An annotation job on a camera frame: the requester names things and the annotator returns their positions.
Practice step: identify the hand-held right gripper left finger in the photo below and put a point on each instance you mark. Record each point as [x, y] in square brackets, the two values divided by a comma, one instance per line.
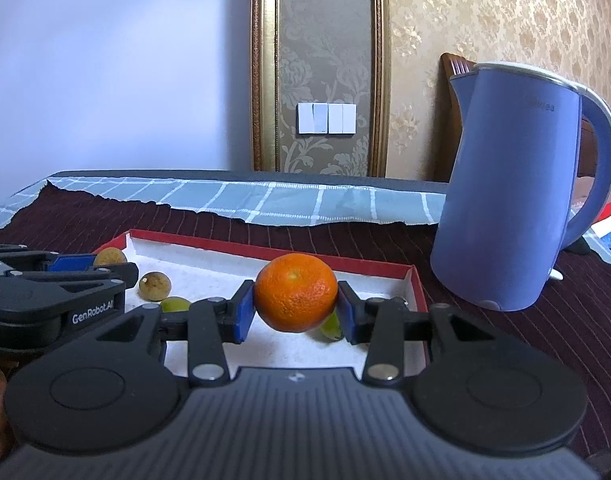
[245, 312]

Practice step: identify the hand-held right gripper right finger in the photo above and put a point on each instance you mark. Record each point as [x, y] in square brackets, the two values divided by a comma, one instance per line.
[346, 310]

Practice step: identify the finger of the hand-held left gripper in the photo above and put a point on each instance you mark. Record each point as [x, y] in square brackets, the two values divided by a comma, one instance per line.
[110, 276]
[72, 262]

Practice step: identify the brown longan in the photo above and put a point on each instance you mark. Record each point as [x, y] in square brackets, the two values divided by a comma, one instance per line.
[110, 256]
[155, 286]

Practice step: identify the green tomato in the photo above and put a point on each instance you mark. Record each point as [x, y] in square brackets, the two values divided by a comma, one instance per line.
[330, 330]
[175, 304]

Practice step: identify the orange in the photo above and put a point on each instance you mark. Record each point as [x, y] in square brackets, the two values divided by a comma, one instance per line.
[295, 290]

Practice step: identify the red cardboard tray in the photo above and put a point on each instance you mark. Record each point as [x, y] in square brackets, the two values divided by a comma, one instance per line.
[285, 355]

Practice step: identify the dark striped cloth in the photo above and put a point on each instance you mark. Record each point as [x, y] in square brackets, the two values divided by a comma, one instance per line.
[485, 340]

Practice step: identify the blue electric kettle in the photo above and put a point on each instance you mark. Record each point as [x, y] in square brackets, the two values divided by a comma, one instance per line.
[505, 185]

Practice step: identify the red white striped cloth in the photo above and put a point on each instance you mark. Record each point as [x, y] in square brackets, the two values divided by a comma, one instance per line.
[610, 225]

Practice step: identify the white wall switch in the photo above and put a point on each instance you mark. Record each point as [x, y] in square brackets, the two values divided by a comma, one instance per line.
[327, 118]

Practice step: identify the gold wall frame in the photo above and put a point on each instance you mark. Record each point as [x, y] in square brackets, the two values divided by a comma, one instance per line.
[265, 60]

